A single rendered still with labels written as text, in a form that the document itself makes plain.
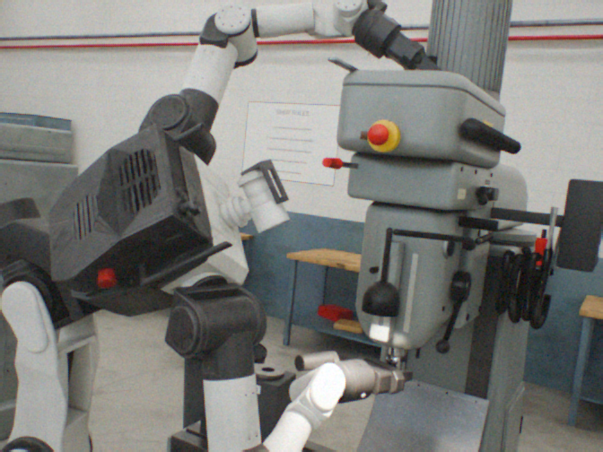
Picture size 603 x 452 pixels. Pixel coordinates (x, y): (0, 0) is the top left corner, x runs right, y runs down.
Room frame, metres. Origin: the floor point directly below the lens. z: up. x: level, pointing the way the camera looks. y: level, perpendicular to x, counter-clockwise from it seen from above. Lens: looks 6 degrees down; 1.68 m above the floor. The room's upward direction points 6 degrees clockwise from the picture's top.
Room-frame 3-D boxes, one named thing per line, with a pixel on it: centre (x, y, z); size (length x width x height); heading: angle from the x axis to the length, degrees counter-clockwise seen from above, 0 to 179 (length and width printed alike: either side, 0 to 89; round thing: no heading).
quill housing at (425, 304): (1.32, -0.25, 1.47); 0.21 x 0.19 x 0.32; 61
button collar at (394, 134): (1.12, -0.14, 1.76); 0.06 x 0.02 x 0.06; 61
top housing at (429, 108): (1.33, -0.26, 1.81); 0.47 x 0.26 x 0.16; 151
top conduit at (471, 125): (1.28, -0.40, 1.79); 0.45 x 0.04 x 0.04; 151
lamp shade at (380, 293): (1.12, -0.17, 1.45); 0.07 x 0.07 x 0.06
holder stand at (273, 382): (1.53, 0.09, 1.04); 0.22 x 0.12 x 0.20; 68
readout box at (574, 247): (1.42, -0.69, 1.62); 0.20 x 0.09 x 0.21; 151
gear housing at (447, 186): (1.35, -0.27, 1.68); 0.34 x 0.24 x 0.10; 151
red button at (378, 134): (1.10, -0.13, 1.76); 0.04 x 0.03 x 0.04; 61
